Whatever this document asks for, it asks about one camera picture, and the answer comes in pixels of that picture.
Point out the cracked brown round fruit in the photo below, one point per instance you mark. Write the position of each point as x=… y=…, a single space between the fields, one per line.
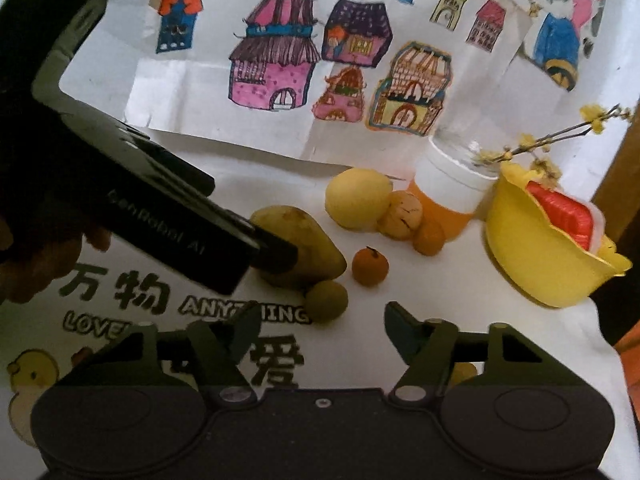
x=400 y=215

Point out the yellow-green mango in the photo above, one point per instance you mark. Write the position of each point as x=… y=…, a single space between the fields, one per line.
x=315 y=250

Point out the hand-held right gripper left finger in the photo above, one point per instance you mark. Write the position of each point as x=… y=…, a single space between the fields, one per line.
x=245 y=330

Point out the orange blue printed cloth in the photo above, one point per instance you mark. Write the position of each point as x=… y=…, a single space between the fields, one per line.
x=631 y=375

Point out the yellow plastic bowl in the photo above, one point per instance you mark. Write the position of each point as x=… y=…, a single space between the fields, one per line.
x=530 y=270

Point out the person's left hand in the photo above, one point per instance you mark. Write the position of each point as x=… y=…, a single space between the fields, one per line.
x=30 y=282

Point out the girl and bear drawing paper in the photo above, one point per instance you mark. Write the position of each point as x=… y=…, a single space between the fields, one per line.
x=555 y=35

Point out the small green round fruit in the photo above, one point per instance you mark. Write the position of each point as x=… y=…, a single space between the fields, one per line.
x=326 y=302

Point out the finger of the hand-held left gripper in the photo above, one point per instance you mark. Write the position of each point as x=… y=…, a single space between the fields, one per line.
x=277 y=255

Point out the small orange tangerine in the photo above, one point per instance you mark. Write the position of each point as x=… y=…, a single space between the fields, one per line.
x=370 y=267

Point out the coloured houses drawing paper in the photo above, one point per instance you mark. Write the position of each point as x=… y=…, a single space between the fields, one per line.
x=210 y=110

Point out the small orange kumquat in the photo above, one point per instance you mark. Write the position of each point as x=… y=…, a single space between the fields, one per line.
x=429 y=238

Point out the glass bottle white orange base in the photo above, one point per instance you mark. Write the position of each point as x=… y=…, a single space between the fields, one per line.
x=445 y=185

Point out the yellow blossom twig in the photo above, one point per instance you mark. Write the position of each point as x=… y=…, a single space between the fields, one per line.
x=592 y=115

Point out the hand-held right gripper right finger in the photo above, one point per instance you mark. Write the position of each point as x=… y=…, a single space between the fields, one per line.
x=400 y=327

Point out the yellow lemon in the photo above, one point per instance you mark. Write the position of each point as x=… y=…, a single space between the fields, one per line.
x=357 y=197

